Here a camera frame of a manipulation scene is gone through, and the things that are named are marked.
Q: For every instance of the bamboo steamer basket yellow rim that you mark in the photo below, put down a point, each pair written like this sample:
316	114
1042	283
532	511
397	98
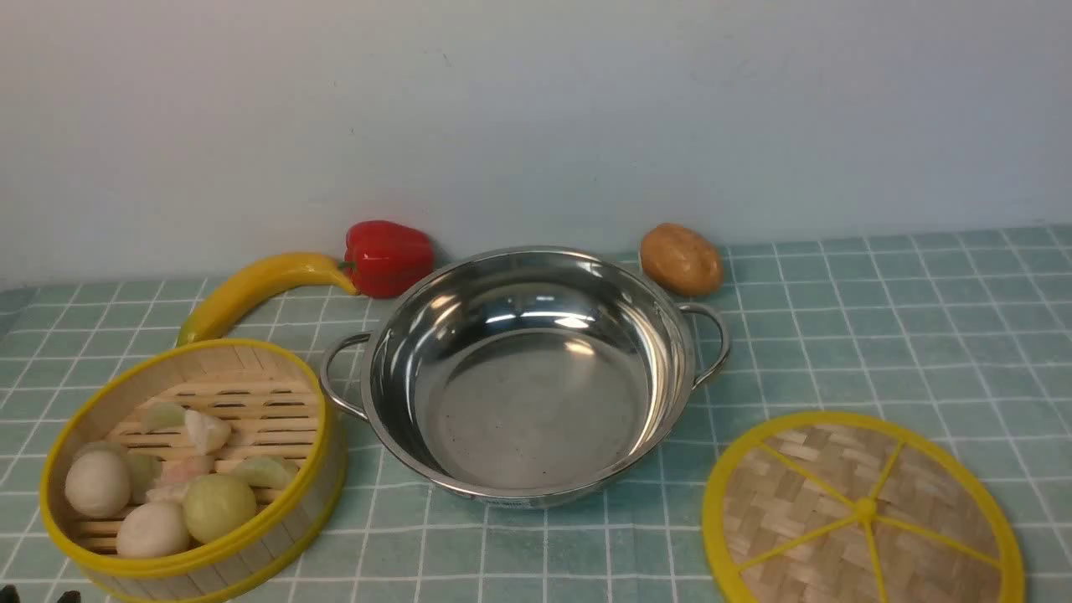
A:
275	407

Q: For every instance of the woven bamboo steamer lid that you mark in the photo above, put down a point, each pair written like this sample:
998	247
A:
834	507

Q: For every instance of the stainless steel pot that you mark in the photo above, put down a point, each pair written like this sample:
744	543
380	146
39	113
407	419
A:
527	377

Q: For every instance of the brown potato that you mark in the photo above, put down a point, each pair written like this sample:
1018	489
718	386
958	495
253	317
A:
680	260

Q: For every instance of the red plastic bell pepper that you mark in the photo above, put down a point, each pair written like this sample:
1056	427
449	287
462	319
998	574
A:
386	258

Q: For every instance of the yellow plastic banana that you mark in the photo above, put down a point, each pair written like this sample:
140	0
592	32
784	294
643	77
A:
255	284

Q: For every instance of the white dumpling piece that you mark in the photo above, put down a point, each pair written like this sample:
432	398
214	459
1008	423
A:
206	433

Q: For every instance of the pale green steamed bun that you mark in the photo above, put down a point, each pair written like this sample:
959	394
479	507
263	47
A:
217	504

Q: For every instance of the white steamed bun front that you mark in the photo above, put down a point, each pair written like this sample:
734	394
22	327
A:
153	530

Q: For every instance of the white steamed bun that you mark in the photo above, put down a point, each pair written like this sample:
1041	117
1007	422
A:
153	530
98	484

